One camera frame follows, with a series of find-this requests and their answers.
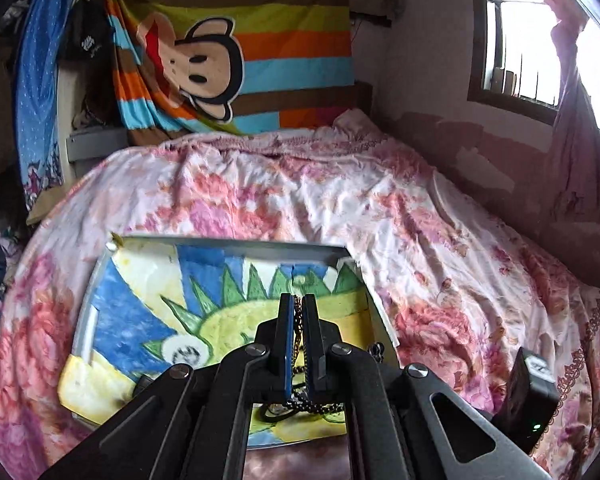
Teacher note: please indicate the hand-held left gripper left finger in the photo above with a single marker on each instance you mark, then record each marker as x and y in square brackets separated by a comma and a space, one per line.
[286, 345]

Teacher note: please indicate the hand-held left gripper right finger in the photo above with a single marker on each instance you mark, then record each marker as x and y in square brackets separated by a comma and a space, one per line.
[310, 345]

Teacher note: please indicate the tray with painted paper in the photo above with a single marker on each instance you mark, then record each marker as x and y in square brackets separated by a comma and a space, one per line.
[230, 240]

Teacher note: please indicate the pink floral blanket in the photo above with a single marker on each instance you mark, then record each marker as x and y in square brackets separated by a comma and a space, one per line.
[330, 200]

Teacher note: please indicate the painted paper drawing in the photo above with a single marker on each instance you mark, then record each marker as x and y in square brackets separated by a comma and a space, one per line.
[130, 320]

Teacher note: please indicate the pink curtain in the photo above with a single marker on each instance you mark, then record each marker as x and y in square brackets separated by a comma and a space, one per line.
[575, 160]

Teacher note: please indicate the wooden headboard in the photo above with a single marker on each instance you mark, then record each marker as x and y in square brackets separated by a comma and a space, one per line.
[362, 96]

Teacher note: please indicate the striped monkey blanket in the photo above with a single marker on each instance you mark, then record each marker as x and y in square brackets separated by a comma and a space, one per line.
[280, 25]

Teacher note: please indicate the blue dotted curtain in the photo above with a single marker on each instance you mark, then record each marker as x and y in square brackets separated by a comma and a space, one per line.
[35, 85]

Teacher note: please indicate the barred window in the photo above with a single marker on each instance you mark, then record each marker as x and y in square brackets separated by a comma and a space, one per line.
[520, 35]

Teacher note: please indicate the black printed garment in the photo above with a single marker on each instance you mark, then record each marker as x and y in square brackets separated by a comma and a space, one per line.
[87, 35]

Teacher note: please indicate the wooden wall shelf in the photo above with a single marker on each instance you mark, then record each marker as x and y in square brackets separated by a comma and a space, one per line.
[377, 0]

